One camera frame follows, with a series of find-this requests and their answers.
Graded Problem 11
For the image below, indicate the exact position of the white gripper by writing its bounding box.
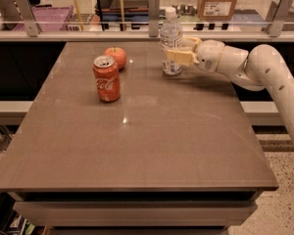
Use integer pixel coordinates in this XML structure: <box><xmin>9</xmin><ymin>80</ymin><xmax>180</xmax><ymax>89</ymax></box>
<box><xmin>166</xmin><ymin>36</ymin><xmax>225</xmax><ymax>73</ymax></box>

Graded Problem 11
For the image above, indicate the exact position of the clear plastic water bottle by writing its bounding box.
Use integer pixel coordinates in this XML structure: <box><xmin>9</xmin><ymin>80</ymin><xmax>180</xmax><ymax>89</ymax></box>
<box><xmin>160</xmin><ymin>7</ymin><xmax>182</xmax><ymax>75</ymax></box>

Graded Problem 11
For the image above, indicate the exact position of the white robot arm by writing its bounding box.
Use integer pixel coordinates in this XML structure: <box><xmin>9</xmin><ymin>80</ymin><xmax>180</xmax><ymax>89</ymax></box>
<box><xmin>164</xmin><ymin>37</ymin><xmax>294</xmax><ymax>145</ymax></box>

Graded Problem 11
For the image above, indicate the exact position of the brown cardboard box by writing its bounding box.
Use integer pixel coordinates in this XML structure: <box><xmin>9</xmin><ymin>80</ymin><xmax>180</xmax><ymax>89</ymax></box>
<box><xmin>197</xmin><ymin>0</ymin><xmax>237</xmax><ymax>21</ymax></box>

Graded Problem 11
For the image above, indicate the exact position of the red apple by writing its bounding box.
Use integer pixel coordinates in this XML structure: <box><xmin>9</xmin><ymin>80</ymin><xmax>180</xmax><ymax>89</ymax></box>
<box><xmin>104</xmin><ymin>47</ymin><xmax>126</xmax><ymax>70</ymax></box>

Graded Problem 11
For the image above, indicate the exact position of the red Coca-Cola can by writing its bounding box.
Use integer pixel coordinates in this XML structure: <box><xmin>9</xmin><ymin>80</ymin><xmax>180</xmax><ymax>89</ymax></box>
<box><xmin>93</xmin><ymin>55</ymin><xmax>121</xmax><ymax>102</ymax></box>

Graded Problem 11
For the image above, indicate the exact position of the purple plastic crate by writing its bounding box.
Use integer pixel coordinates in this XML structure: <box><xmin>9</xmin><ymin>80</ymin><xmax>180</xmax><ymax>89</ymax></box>
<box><xmin>13</xmin><ymin>5</ymin><xmax>74</xmax><ymax>32</ymax></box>

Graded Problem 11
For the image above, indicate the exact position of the grey table drawer front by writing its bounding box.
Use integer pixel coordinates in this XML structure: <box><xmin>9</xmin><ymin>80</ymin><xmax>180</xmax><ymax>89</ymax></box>
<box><xmin>14</xmin><ymin>202</ymin><xmax>257</xmax><ymax>227</ymax></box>

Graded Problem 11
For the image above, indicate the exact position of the glass railing panel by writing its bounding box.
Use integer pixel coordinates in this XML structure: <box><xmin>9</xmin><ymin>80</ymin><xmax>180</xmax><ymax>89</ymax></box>
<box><xmin>0</xmin><ymin>0</ymin><xmax>294</xmax><ymax>33</ymax></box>

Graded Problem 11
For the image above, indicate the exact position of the middle metal railing post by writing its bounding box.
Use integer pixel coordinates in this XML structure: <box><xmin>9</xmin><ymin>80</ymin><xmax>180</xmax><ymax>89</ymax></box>
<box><xmin>148</xmin><ymin>0</ymin><xmax>160</xmax><ymax>37</ymax></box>

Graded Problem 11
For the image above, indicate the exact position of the metal railing post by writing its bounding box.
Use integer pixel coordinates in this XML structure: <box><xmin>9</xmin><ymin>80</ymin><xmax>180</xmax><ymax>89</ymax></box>
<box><xmin>148</xmin><ymin>0</ymin><xmax>160</xmax><ymax>37</ymax></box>
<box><xmin>266</xmin><ymin>0</ymin><xmax>294</xmax><ymax>37</ymax></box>
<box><xmin>15</xmin><ymin>0</ymin><xmax>40</xmax><ymax>37</ymax></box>

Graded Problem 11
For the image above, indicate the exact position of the right metal railing post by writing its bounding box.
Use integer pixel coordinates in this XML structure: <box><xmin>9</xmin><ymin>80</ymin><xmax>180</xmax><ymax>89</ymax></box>
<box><xmin>266</xmin><ymin>0</ymin><xmax>294</xmax><ymax>37</ymax></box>

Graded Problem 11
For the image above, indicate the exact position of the left metal railing post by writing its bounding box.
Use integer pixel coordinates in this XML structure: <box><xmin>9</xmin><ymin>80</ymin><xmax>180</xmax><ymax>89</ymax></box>
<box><xmin>15</xmin><ymin>0</ymin><xmax>40</xmax><ymax>37</ymax></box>

